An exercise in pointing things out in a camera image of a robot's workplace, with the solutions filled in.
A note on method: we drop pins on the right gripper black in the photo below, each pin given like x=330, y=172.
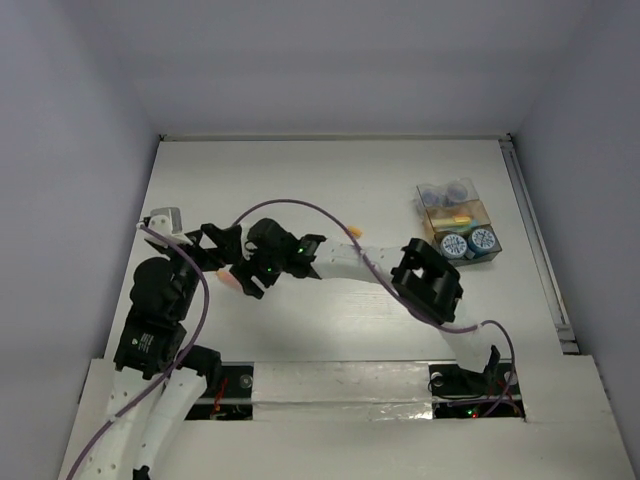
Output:
x=249, y=265

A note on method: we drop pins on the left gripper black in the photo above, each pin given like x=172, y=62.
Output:
x=228, y=247

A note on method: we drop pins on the pink highlighter marker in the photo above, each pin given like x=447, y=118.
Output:
x=227, y=279

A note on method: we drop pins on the blue patterned tape roll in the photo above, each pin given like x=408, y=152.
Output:
x=481, y=242

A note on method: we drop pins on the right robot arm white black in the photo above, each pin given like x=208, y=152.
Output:
x=416, y=274

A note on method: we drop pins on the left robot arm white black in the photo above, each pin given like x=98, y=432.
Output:
x=159, y=372

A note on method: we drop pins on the three-compartment desk organizer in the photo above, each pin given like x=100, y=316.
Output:
x=474, y=208

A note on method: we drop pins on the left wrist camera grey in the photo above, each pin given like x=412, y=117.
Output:
x=166, y=221

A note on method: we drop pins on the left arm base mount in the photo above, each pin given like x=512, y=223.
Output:
x=232, y=400

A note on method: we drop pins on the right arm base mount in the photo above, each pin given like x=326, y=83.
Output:
x=464, y=395

